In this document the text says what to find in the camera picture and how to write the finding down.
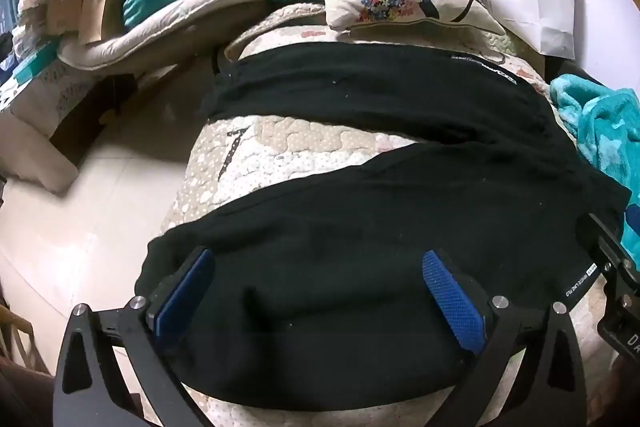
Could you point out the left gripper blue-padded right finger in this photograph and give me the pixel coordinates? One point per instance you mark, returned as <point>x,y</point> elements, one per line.
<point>549,386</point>

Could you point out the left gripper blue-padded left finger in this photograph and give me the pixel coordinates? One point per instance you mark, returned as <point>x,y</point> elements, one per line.
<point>89,389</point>

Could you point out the black pants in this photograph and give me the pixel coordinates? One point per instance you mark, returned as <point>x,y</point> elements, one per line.
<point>318,301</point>

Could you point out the teal fleece blanket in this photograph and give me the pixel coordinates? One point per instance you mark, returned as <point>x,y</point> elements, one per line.
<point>605,125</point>

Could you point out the patchwork quilted bed cover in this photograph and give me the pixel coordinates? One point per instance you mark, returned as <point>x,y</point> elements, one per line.
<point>234,157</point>

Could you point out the beige folded mattress pad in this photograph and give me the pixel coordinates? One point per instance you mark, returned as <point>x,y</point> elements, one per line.
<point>169,36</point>

